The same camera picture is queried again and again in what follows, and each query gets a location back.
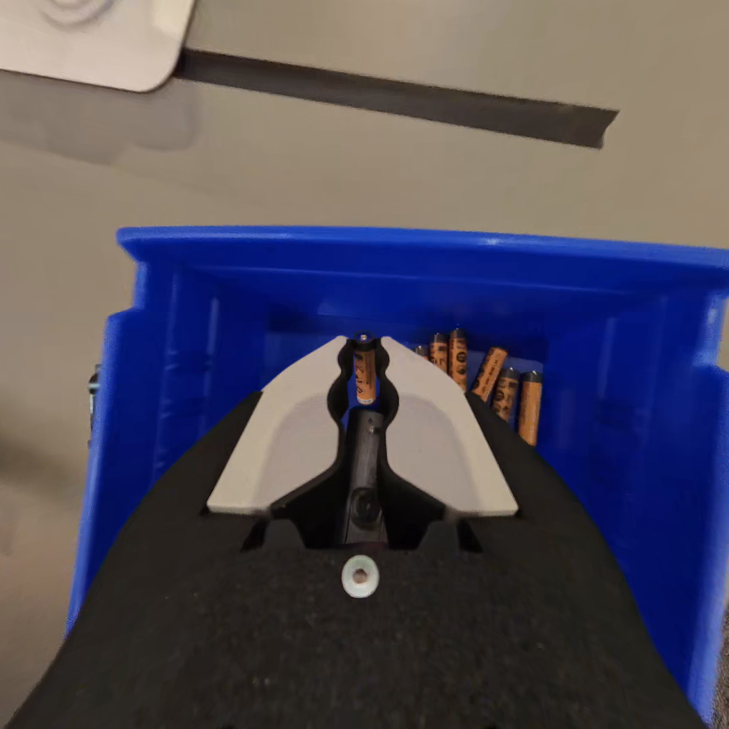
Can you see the blue bin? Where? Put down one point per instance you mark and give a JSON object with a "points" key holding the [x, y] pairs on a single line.
{"points": [[598, 341]]}

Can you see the grey desk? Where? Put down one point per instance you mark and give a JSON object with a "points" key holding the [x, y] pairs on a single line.
{"points": [[341, 182]]}

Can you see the pile of orange batteries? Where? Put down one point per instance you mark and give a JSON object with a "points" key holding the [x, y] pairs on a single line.
{"points": [[457, 359]]}

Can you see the black remote control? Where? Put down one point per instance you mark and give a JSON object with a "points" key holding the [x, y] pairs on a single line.
{"points": [[364, 455]]}

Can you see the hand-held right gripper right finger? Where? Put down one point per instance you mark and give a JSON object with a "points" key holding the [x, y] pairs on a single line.
{"points": [[444, 450]]}

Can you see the orange battery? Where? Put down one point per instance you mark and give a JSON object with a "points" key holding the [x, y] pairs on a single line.
{"points": [[365, 376]]}

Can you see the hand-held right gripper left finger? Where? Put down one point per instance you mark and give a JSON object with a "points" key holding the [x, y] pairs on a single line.
{"points": [[273, 450]]}

